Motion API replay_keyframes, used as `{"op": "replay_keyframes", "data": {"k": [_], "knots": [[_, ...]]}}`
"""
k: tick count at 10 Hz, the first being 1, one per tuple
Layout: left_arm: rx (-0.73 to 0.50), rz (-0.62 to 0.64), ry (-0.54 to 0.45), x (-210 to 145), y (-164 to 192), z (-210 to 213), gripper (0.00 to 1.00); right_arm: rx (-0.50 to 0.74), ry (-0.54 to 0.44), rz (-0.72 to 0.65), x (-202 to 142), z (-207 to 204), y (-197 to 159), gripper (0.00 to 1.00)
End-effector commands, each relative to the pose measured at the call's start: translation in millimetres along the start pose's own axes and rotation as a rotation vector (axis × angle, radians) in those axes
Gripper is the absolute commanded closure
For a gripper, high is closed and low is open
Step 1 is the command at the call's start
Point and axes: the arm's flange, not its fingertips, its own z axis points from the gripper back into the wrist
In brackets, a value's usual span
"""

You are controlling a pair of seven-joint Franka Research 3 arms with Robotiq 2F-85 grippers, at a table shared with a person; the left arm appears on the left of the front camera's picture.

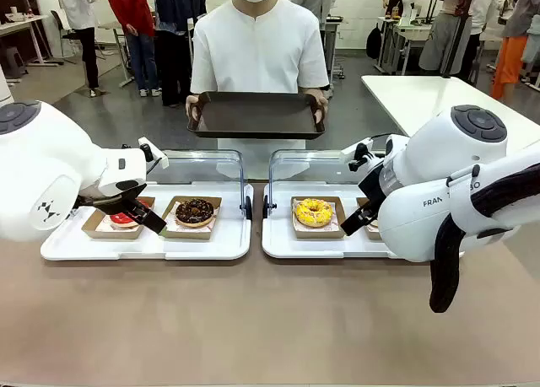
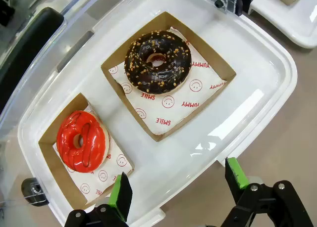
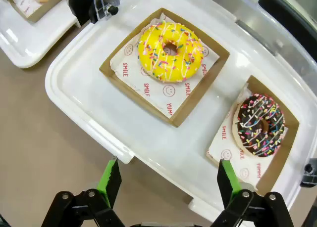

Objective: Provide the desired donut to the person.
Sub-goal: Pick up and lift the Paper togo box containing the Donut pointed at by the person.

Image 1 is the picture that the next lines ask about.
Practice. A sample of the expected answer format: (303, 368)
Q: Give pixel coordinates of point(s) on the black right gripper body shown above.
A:
(373, 184)

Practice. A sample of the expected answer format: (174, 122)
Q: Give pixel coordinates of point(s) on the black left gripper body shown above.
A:
(109, 200)

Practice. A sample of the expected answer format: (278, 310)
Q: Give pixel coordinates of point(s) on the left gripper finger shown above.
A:
(149, 221)
(138, 205)

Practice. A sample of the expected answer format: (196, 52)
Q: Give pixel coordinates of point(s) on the yellow sprinkled donut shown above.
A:
(304, 215)

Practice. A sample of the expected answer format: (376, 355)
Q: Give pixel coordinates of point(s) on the dark brown serving tray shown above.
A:
(253, 115)

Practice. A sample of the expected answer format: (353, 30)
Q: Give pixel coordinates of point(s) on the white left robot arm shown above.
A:
(42, 159)

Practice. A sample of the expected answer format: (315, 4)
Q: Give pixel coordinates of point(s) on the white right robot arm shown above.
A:
(422, 218)

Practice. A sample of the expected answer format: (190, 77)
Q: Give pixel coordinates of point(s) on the red glazed donut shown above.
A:
(122, 221)

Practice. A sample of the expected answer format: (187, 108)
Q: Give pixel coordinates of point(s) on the red donut in cardboard tray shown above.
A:
(109, 233)

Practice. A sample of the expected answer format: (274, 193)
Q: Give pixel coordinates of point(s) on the chocolate sprinkled donut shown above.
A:
(183, 215)

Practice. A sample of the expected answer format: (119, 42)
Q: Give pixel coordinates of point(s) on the chocolate donut in cardboard tray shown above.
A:
(185, 234)

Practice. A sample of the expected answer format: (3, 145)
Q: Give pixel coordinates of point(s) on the person in grey trousers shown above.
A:
(443, 37)

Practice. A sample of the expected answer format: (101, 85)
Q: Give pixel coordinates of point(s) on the person in white shirt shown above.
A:
(257, 45)

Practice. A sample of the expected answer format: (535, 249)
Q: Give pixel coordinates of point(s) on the person in orange trousers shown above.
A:
(508, 62)

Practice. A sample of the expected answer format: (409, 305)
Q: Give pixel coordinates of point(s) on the person in red sweater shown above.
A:
(131, 7)

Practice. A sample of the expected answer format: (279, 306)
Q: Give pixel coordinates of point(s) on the person in white coat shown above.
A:
(78, 3)

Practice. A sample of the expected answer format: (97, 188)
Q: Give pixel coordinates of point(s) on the person in dark blue clothes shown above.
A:
(177, 7)

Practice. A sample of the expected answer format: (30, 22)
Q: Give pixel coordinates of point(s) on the person's left hand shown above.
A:
(322, 109)

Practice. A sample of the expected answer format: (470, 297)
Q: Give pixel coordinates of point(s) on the person's right hand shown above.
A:
(190, 109)

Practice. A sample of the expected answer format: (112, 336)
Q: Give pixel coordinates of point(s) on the white display tray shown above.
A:
(126, 250)
(320, 248)

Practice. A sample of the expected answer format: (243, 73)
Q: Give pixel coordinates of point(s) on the clear plastic display lid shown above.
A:
(312, 163)
(202, 165)

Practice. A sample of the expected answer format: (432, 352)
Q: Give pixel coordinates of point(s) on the large white table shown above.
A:
(422, 96)

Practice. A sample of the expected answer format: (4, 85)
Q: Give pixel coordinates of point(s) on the black backpack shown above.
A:
(373, 43)

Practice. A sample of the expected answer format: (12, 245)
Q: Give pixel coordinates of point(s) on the white air purifier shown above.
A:
(4, 85)

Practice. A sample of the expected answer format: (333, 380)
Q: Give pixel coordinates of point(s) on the background table with black legs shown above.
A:
(405, 28)

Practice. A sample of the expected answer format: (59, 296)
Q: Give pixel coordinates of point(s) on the grey stool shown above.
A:
(14, 60)

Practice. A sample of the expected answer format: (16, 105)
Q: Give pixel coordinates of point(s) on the black office chair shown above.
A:
(61, 24)

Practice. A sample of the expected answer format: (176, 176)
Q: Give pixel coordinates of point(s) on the small white background robot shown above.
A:
(409, 3)

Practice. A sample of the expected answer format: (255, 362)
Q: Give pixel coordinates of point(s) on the white desk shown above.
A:
(17, 24)

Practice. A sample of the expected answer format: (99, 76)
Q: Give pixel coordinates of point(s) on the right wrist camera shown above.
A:
(354, 151)

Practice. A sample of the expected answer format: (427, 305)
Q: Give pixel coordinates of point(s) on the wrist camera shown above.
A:
(145, 151)
(354, 151)

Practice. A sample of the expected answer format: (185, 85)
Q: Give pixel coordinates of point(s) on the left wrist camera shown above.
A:
(145, 151)

